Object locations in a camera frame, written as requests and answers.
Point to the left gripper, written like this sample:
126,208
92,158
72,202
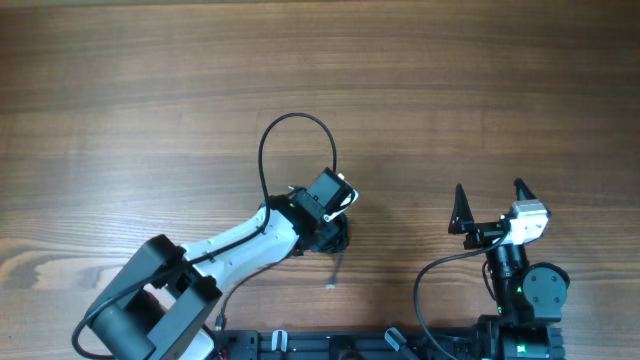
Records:
324,229

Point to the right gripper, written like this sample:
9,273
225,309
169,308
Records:
462,222

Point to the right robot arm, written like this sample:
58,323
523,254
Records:
529,297

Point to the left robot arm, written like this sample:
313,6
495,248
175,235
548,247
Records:
157,304

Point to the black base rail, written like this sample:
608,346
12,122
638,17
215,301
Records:
462,343

